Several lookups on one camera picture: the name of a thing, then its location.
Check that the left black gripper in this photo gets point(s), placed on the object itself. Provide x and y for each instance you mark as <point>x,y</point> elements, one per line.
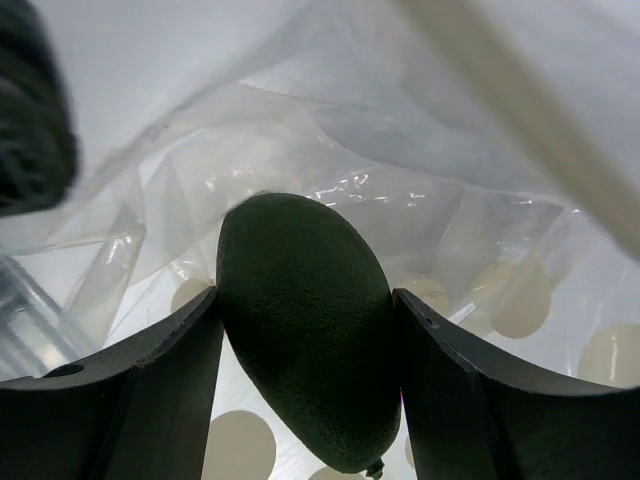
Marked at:
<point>39,149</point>

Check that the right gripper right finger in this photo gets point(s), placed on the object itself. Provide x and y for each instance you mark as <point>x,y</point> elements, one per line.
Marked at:
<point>475,411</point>

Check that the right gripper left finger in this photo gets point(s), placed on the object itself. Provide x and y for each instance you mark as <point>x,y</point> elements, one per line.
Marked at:
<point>139,409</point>

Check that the fake dark green avocado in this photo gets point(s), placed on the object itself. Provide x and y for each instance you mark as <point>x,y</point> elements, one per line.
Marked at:
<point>309,314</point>

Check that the clear polka dot zip bag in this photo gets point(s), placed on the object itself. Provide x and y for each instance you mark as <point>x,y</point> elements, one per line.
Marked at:
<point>486,151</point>

